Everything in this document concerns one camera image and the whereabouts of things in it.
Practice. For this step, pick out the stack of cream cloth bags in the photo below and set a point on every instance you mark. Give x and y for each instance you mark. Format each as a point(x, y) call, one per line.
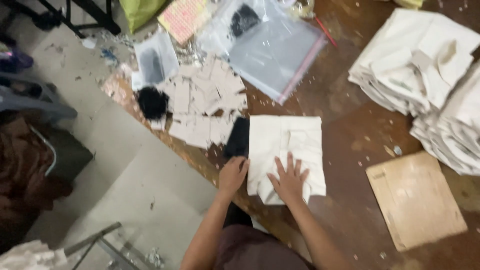
point(412, 60)
point(453, 131)

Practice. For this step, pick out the black fuzzy tuft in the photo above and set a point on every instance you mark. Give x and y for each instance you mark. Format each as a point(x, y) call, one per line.
point(152, 102)

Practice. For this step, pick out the person's left fingers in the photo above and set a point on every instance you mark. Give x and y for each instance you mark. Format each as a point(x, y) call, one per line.
point(239, 162)

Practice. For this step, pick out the grey plastic chair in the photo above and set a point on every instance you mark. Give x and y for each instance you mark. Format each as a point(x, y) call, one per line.
point(30, 95)

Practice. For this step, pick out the small clear plastic sleeve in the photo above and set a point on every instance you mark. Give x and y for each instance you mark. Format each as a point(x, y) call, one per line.
point(154, 62)

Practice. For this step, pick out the brown cloth heap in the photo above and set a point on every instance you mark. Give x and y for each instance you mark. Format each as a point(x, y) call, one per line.
point(26, 176)

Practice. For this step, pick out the cream cloth bag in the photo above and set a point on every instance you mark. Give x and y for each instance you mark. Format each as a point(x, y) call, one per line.
point(287, 157)

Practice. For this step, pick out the white cloth heap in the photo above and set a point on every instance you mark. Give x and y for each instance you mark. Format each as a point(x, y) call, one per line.
point(30, 255)

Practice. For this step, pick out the pile of beige paper tags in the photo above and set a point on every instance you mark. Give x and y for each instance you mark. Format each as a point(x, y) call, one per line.
point(206, 105)

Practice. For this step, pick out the pink dotted sheet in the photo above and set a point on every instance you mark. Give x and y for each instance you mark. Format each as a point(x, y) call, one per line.
point(183, 17)

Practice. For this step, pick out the clear zip plastic bags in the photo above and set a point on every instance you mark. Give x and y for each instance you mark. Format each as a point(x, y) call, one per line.
point(270, 45)

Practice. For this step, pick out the person's left hand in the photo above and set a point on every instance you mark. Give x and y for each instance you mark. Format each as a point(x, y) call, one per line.
point(231, 175)

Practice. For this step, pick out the red pen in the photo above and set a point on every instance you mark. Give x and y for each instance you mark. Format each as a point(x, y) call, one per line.
point(325, 32)

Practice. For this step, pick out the black metal stand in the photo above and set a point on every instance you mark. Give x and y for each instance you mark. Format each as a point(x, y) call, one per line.
point(78, 15)

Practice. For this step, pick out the person's maroon clothing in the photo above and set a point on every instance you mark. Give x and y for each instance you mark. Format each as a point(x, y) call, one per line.
point(255, 249)

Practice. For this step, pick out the metal frame stool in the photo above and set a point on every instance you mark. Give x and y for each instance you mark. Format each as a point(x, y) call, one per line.
point(101, 247)

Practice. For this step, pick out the brown cardboard sheet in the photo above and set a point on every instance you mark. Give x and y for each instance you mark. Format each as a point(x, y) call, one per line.
point(415, 200)

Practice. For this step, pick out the person's right hand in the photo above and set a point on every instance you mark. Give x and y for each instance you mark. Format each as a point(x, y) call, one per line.
point(290, 183)

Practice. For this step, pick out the black fabric piece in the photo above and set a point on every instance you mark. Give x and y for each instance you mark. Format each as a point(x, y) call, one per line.
point(237, 138)

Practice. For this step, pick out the green plastic bag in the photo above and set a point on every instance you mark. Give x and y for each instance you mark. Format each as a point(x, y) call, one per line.
point(139, 12)

